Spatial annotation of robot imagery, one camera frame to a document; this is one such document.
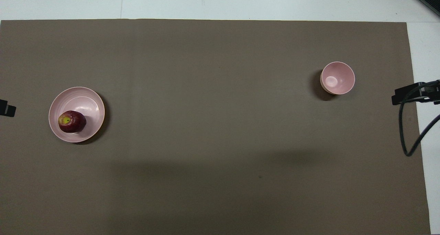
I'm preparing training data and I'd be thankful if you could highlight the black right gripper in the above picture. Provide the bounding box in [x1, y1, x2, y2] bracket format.
[392, 80, 440, 105]

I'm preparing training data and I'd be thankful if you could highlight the red apple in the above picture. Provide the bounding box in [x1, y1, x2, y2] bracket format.
[58, 110, 87, 133]

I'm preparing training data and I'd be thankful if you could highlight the pink bowl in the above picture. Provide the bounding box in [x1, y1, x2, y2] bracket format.
[320, 61, 355, 95]

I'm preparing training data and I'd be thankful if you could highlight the pink plate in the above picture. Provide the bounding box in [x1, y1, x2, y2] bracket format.
[48, 87, 106, 143]

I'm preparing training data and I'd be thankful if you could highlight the brown table mat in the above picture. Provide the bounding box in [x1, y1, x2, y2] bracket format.
[0, 19, 432, 235]

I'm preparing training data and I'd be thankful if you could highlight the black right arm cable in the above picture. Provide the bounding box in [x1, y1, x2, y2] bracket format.
[398, 79, 440, 157]

